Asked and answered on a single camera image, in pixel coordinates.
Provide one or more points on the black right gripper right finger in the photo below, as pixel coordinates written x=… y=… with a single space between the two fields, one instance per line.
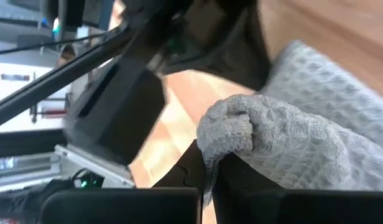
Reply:
x=241 y=180

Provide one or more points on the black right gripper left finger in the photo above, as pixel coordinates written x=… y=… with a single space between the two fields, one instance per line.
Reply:
x=185 y=171

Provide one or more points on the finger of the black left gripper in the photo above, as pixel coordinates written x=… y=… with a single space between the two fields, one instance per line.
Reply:
x=241 y=46

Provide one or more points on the grey waffle microfiber towel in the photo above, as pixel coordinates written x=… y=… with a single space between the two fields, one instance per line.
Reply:
x=303 y=130

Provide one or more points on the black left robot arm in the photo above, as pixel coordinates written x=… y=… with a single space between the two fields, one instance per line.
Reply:
x=166 y=28

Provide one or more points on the silver aluminium rail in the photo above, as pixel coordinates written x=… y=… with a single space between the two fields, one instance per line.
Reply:
x=95 y=165

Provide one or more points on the black aluminium rig frame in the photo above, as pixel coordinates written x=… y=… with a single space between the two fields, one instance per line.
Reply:
x=54 y=81

